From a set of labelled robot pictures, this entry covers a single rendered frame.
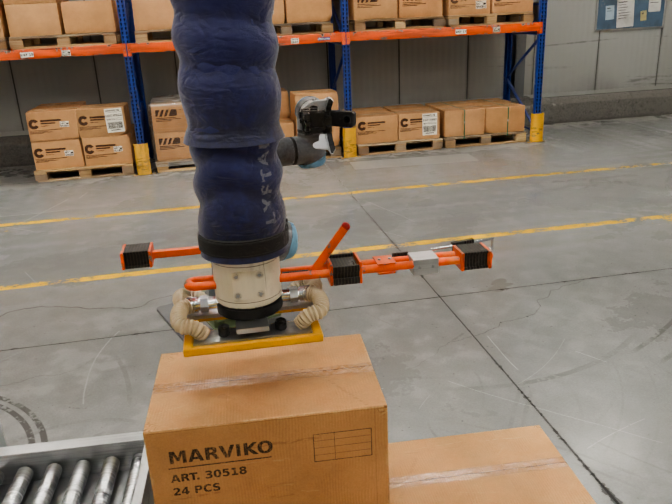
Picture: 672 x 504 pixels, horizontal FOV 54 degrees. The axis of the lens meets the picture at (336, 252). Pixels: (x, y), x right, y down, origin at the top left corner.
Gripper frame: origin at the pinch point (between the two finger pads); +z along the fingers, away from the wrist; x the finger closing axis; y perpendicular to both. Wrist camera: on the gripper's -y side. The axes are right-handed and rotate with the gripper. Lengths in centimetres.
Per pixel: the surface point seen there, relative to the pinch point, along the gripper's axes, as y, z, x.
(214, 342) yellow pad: 37, 35, -44
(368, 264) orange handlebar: -4.3, 20.9, -33.4
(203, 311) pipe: 40, 23, -41
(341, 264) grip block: 3.3, 23.1, -31.8
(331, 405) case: 10, 39, -63
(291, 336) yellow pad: 19, 35, -45
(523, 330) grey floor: -137, -157, -158
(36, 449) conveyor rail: 99, -12, -98
